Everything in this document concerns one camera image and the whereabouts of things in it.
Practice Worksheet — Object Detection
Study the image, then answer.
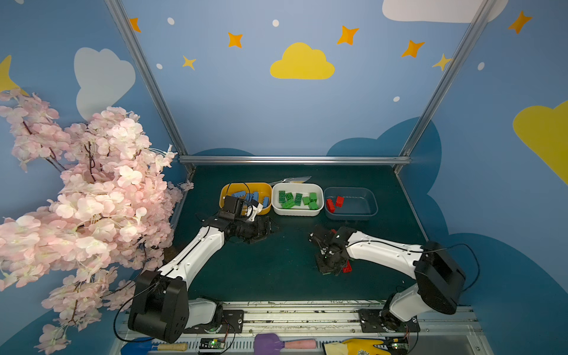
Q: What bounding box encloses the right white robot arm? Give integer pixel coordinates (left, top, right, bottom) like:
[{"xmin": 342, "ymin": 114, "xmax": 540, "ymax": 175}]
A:
[{"xmin": 309, "ymin": 226, "xmax": 466, "ymax": 331}]

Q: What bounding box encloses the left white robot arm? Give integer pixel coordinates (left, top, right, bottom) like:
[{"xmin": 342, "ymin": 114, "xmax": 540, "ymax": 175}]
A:
[{"xmin": 128, "ymin": 216, "xmax": 273, "ymax": 343}]

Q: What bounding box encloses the yellow plastic bin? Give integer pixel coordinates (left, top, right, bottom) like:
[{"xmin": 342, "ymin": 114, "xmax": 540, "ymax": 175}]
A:
[{"xmin": 219, "ymin": 182, "xmax": 272, "ymax": 215}]

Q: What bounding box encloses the teal plastic bin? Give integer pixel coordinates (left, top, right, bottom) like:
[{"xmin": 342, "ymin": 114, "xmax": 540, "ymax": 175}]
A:
[{"xmin": 323, "ymin": 187, "xmax": 378, "ymax": 221}]

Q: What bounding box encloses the white plastic bin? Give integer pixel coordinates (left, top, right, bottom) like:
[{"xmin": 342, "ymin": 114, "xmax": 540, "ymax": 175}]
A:
[{"xmin": 272, "ymin": 183, "xmax": 325, "ymax": 217}]

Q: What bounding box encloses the purple toy shovel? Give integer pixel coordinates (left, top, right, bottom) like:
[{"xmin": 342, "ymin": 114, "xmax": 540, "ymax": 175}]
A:
[{"xmin": 254, "ymin": 334, "xmax": 317, "ymax": 355}]

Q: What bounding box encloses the green circuit board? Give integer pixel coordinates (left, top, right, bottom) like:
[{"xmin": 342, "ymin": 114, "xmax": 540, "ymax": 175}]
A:
[{"xmin": 198, "ymin": 338, "xmax": 226, "ymax": 353}]

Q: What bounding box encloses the pink cherry blossom tree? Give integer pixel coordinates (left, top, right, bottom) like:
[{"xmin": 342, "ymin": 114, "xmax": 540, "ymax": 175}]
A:
[{"xmin": 1, "ymin": 89, "xmax": 194, "ymax": 354}]

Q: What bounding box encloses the blue toy shovel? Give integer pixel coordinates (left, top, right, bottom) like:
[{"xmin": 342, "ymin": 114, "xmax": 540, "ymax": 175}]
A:
[{"xmin": 120, "ymin": 340, "xmax": 189, "ymax": 355}]

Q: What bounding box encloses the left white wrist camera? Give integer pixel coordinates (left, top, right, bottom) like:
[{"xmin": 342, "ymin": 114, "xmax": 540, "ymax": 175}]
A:
[{"xmin": 246, "ymin": 203, "xmax": 263, "ymax": 223}]

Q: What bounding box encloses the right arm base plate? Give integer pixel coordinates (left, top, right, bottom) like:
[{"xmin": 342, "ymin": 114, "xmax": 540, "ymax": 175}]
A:
[{"xmin": 357, "ymin": 309, "xmax": 420, "ymax": 333}]

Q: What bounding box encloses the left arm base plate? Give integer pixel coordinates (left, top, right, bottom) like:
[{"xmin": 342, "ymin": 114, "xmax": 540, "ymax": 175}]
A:
[{"xmin": 183, "ymin": 309, "xmax": 244, "ymax": 334}]

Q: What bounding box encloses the horizontal metal frame bar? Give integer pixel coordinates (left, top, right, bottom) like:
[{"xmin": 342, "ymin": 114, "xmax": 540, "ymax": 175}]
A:
[{"xmin": 179, "ymin": 155, "xmax": 411, "ymax": 166}]

